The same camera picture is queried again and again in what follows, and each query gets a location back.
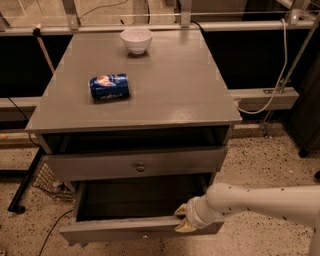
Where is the metal railing frame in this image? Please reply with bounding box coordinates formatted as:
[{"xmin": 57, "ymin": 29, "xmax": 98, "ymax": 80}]
[{"xmin": 0, "ymin": 0, "xmax": 320, "ymax": 35}]

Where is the thin metal rod stand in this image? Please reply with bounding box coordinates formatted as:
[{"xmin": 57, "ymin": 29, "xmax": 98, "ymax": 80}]
[{"xmin": 255, "ymin": 13, "xmax": 320, "ymax": 138}]

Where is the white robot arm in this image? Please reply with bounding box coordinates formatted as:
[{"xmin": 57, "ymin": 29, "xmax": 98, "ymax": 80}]
[{"xmin": 174, "ymin": 183, "xmax": 320, "ymax": 256}]

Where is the grey drawer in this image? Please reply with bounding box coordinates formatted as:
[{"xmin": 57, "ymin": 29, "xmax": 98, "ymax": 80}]
[
  {"xmin": 60, "ymin": 174, "xmax": 211, "ymax": 243},
  {"xmin": 46, "ymin": 146, "xmax": 227, "ymax": 182}
]

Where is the grey top drawer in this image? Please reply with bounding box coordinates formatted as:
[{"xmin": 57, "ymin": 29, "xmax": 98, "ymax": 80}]
[{"xmin": 46, "ymin": 146, "xmax": 227, "ymax": 182}]

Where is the white bowl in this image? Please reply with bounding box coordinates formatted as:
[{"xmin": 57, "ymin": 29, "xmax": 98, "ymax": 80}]
[{"xmin": 120, "ymin": 28, "xmax": 153, "ymax": 54}]

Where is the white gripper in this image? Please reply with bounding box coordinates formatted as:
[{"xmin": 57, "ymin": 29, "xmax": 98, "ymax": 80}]
[{"xmin": 174, "ymin": 196, "xmax": 220, "ymax": 233}]

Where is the wire mesh basket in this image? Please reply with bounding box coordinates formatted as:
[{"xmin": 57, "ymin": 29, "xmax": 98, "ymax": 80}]
[{"xmin": 32, "ymin": 159, "xmax": 74, "ymax": 201}]

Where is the white cable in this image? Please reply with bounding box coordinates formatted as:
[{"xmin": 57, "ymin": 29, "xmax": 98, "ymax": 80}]
[{"xmin": 234, "ymin": 18, "xmax": 288, "ymax": 116}]

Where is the blue tape cross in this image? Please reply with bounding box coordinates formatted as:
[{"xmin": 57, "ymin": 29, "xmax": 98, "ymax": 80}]
[{"xmin": 68, "ymin": 242, "xmax": 89, "ymax": 248}]

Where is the black metal stand leg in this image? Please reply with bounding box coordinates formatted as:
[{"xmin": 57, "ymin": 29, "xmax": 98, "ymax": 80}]
[{"xmin": 8, "ymin": 149, "xmax": 44, "ymax": 214}]

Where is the black floor cable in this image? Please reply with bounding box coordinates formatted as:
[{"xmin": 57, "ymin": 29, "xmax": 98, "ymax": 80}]
[{"xmin": 37, "ymin": 209, "xmax": 74, "ymax": 256}]

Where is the wooden stick with black tip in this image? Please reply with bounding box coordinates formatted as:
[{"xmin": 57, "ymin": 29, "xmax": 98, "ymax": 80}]
[{"xmin": 33, "ymin": 23, "xmax": 55, "ymax": 74}]

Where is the grey drawer cabinet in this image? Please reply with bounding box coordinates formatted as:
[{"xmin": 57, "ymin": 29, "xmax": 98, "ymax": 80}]
[{"xmin": 25, "ymin": 29, "xmax": 243, "ymax": 221}]

